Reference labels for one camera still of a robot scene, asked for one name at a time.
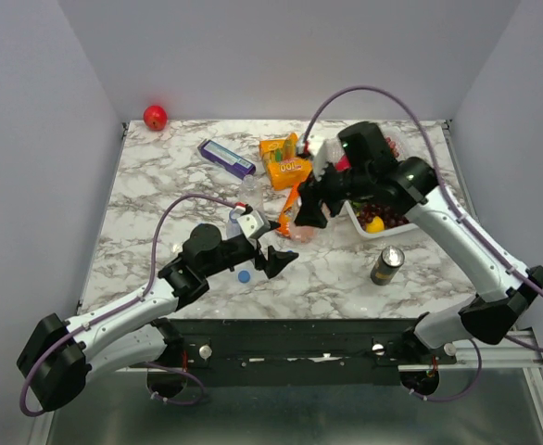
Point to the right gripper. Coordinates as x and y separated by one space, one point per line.
317 189

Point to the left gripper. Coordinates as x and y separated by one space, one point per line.
277 260

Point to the clear wide-mouth plastic jar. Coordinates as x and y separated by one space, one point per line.
298 234

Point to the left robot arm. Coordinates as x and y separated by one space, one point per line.
60 355

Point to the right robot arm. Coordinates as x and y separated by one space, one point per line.
504 286

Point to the blue tinted plastic bottle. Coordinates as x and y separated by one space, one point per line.
232 226

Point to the plain blue bottle cap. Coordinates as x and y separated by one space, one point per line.
244 276

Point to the clear crushed plastic bottle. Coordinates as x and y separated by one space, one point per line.
250 194

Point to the orange razor box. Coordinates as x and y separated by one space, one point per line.
290 208

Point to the orange yellow snack pack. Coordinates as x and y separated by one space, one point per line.
281 163

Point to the red dragon fruit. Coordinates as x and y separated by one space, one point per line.
343 164

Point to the yellow lemon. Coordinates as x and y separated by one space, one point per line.
376 225

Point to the dark purple grape bunch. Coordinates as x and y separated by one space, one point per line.
366 211

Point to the black drink can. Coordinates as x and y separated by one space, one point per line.
387 265

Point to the purple rectangular box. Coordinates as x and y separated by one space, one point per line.
234 164

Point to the red grape bunch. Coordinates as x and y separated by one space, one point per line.
393 146

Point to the white plastic basket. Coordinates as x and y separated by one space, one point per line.
359 227

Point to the red apple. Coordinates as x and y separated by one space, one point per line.
155 118

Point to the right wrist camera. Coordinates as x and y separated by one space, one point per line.
320 151

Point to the black base frame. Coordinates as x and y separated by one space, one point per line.
278 353

